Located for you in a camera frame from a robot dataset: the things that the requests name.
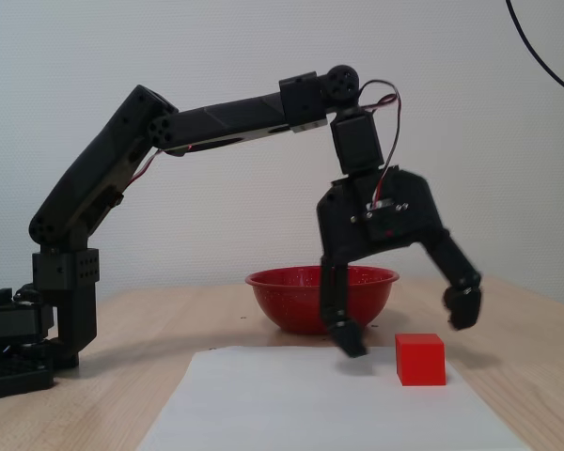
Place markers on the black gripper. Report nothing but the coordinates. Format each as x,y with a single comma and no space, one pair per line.
345,221

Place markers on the red cube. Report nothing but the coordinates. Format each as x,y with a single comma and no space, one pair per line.
420,359

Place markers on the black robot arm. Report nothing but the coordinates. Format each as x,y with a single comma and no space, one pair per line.
225,117

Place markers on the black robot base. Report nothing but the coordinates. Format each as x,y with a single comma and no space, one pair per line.
14,357

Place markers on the red speckled bowl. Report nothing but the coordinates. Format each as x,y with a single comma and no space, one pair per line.
286,300

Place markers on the white paper sheet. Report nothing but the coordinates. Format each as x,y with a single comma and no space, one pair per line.
286,404

